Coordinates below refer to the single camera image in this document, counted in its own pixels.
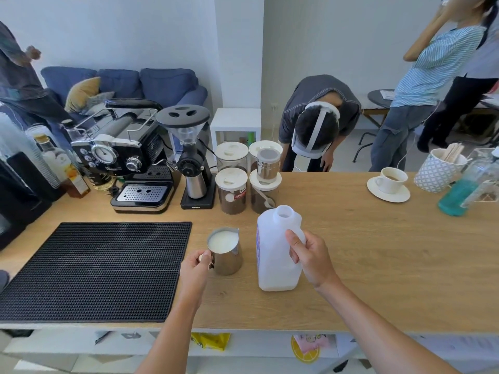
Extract person's left hand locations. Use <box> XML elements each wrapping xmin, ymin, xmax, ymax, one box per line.
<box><xmin>177</xmin><ymin>249</ymin><xmax>215</xmax><ymax>309</ymax></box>

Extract person's right hand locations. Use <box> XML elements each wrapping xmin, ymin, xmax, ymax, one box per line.
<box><xmin>285</xmin><ymin>228</ymin><xmax>340</xmax><ymax>290</ymax></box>

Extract stainless steel milk pitcher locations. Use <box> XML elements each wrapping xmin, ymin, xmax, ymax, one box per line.
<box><xmin>198</xmin><ymin>226</ymin><xmax>244</xmax><ymax>277</ymax></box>

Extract white plastic milk jug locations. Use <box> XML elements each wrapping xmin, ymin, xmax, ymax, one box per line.
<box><xmin>255</xmin><ymin>204</ymin><xmax>306</xmax><ymax>293</ymax></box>

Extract person's left forearm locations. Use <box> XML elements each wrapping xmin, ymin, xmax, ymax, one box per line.
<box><xmin>134</xmin><ymin>296</ymin><xmax>206</xmax><ymax>374</ymax></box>

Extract person's right forearm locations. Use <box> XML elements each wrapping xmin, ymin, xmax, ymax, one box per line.
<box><xmin>313</xmin><ymin>273</ymin><xmax>463</xmax><ymax>374</ymax></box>

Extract black coffee grinder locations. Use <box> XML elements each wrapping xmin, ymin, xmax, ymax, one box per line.
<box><xmin>155</xmin><ymin>104</ymin><xmax>217</xmax><ymax>210</ymax></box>

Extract yellow snack packet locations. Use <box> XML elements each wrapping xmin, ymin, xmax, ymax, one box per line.
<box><xmin>190</xmin><ymin>332</ymin><xmax>232</xmax><ymax>352</ymax></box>

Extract white shelf counter wooden top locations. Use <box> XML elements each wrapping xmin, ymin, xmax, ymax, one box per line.
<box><xmin>0</xmin><ymin>170</ymin><xmax>499</xmax><ymax>374</ymax></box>

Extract pink and yellow packet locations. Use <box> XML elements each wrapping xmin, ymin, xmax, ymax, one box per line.
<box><xmin>291</xmin><ymin>333</ymin><xmax>333</xmax><ymax>364</ymax></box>

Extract clear canister white lid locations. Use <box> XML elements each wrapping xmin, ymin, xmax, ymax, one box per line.
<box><xmin>215</xmin><ymin>141</ymin><xmax>250</xmax><ymax>174</ymax></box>
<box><xmin>249</xmin><ymin>168</ymin><xmax>283</xmax><ymax>215</ymax></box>
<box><xmin>215</xmin><ymin>167</ymin><xmax>248</xmax><ymax>216</ymax></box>
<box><xmin>248</xmin><ymin>139</ymin><xmax>284</xmax><ymax>172</ymax></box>

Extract white saucer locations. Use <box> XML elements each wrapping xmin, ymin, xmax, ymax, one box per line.
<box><xmin>366</xmin><ymin>176</ymin><xmax>412</xmax><ymax>204</ymax></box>

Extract black rubber bar mat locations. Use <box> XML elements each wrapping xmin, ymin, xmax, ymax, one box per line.
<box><xmin>0</xmin><ymin>221</ymin><xmax>193</xmax><ymax>324</ymax></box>

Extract steel shaker jar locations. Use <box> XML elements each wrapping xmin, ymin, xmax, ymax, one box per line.
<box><xmin>256</xmin><ymin>147</ymin><xmax>282</xmax><ymax>184</ymax></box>

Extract white headset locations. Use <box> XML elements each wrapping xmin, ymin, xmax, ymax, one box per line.
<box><xmin>291</xmin><ymin>101</ymin><xmax>342</xmax><ymax>160</ymax></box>

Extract white patterned cup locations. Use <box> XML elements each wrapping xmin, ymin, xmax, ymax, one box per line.
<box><xmin>413</xmin><ymin>148</ymin><xmax>469</xmax><ymax>194</ymax></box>

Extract black espresso machine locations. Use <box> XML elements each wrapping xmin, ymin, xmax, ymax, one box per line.
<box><xmin>70</xmin><ymin>98</ymin><xmax>182</xmax><ymax>215</ymax></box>

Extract teal liquid pump bottle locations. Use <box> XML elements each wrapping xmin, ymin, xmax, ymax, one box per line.
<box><xmin>437</xmin><ymin>145</ymin><xmax>499</xmax><ymax>218</ymax></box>

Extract amber syrup bottle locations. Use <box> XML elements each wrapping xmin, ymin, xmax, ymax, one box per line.
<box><xmin>34</xmin><ymin>133</ymin><xmax>91</xmax><ymax>199</ymax></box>

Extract bundle of wooden stirrers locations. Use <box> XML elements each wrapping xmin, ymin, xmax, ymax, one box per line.
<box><xmin>442</xmin><ymin>142</ymin><xmax>466</xmax><ymax>163</ymax></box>

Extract black cup holder rack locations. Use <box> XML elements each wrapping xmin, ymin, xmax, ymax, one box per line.
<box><xmin>0</xmin><ymin>151</ymin><xmax>65</xmax><ymax>250</ymax></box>

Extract blue sofa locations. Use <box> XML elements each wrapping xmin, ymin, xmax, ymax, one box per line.
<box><xmin>0</xmin><ymin>66</ymin><xmax>209</xmax><ymax>153</ymax></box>

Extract grey cushion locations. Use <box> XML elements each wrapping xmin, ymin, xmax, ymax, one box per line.
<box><xmin>79</xmin><ymin>90</ymin><xmax>116</xmax><ymax>116</ymax></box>

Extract yellow cushion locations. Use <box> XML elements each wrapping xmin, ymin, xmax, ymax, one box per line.
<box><xmin>63</xmin><ymin>76</ymin><xmax>102</xmax><ymax>114</ymax></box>

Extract stack of clear cups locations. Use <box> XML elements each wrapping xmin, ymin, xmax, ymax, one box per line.
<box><xmin>0</xmin><ymin>112</ymin><xmax>61</xmax><ymax>190</ymax></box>

